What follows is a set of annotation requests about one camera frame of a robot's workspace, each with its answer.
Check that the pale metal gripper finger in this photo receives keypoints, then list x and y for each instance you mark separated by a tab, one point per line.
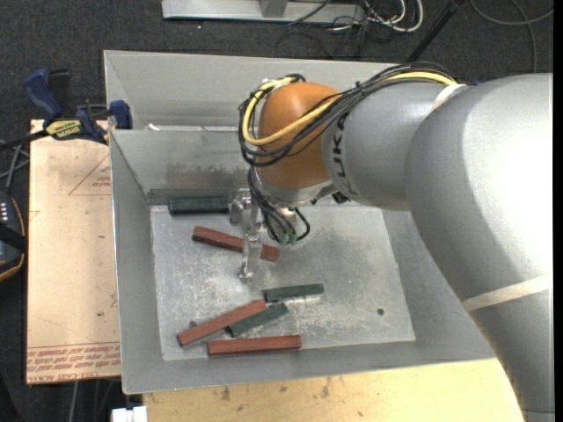
245	264
256	257

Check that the red-brown flat block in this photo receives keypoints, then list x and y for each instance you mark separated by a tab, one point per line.
220	323
255	345
215	236

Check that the dark green flat block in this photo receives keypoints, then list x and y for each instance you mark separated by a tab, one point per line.
257	319
198	205
292	292

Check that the grey metal bin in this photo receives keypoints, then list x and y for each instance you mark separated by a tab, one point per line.
352	257

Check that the brown cardboard board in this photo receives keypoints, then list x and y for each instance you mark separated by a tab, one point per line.
70	253

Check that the black cylinder on white bracket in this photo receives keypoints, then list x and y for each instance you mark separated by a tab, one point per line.
340	197

